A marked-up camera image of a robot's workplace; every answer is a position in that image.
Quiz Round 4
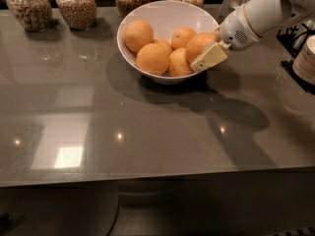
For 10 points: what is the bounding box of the white ceramic bowl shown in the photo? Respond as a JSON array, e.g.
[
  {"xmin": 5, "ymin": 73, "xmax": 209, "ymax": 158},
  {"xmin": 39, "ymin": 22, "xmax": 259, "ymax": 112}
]
[{"xmin": 116, "ymin": 0, "xmax": 219, "ymax": 85}]

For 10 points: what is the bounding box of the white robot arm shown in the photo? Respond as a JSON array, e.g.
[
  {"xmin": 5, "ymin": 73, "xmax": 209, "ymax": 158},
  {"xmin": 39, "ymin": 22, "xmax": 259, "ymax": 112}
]
[{"xmin": 191, "ymin": 0, "xmax": 315, "ymax": 73}]

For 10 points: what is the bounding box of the glass jar of nuts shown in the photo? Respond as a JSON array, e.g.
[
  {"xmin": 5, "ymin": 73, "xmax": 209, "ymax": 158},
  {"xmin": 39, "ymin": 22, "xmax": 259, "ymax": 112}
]
[{"xmin": 6, "ymin": 0, "xmax": 53, "ymax": 32}]

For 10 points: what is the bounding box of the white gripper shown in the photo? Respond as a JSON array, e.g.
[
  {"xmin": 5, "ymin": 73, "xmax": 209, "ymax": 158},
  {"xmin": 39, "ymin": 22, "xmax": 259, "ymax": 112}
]
[{"xmin": 190, "ymin": 6, "xmax": 260, "ymax": 73}]

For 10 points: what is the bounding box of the stack of paper plates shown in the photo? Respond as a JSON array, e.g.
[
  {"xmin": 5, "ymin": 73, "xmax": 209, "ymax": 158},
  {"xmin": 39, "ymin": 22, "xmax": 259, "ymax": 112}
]
[{"xmin": 292, "ymin": 35, "xmax": 315, "ymax": 86}]

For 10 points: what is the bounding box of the glass jar of grains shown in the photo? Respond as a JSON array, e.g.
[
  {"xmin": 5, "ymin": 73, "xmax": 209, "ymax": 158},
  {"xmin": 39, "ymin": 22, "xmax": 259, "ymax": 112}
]
[{"xmin": 55, "ymin": 0, "xmax": 96, "ymax": 30}]

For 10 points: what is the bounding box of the small orange middle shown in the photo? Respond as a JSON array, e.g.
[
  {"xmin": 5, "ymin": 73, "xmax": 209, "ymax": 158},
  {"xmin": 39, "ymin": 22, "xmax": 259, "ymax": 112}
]
[{"xmin": 154, "ymin": 38, "xmax": 173, "ymax": 55}]

